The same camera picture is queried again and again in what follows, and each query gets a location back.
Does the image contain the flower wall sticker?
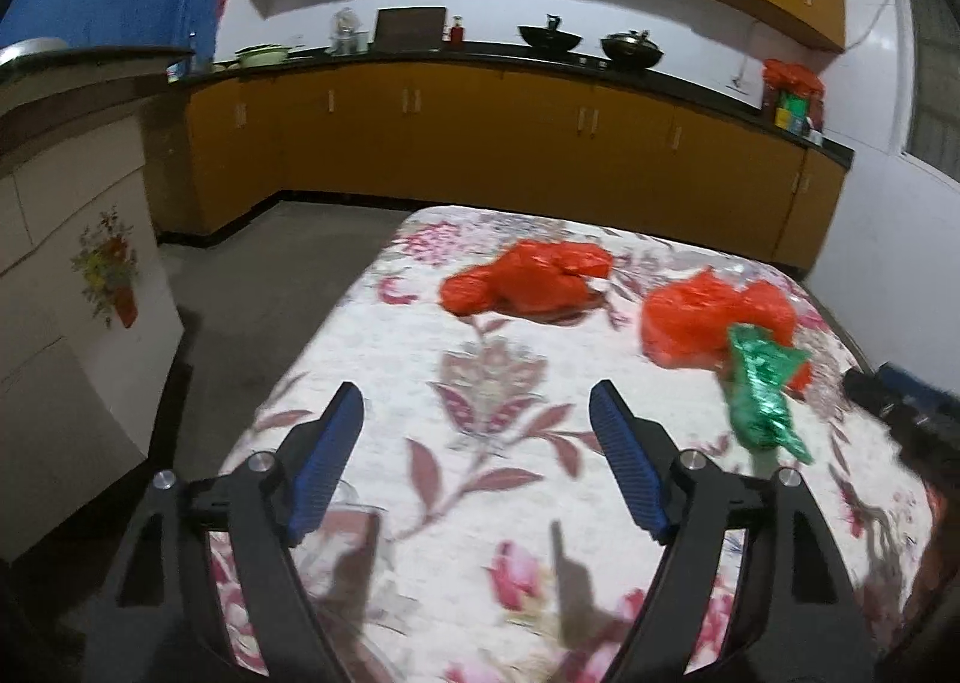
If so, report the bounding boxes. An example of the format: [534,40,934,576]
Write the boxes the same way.
[70,206,140,329]

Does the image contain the black wok with handle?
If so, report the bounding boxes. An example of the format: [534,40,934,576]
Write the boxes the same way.
[517,14,581,58]

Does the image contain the green plastic wrapper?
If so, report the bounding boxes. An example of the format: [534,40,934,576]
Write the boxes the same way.
[726,324,814,465]

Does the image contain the green pot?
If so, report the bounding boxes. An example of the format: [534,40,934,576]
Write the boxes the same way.
[236,43,291,68]

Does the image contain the small orange plastic bag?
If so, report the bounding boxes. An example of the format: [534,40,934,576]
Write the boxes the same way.
[439,240,613,316]

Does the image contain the black wok with lid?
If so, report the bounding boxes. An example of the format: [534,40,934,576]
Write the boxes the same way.
[601,30,664,73]

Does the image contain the red bag over containers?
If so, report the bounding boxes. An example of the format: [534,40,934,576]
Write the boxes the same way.
[761,59,825,139]

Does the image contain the glass jar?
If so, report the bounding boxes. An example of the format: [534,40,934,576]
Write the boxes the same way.
[329,7,370,56]

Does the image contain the dark cutting board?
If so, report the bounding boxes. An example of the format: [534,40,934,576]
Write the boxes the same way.
[373,7,448,53]

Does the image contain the lower wooden kitchen cabinets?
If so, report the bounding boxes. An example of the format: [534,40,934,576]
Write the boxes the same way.
[143,50,853,272]

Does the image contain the red bottle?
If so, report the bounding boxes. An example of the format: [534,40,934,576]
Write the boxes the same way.
[448,16,466,50]

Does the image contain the barred window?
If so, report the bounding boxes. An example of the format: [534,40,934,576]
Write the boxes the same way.
[895,0,958,183]

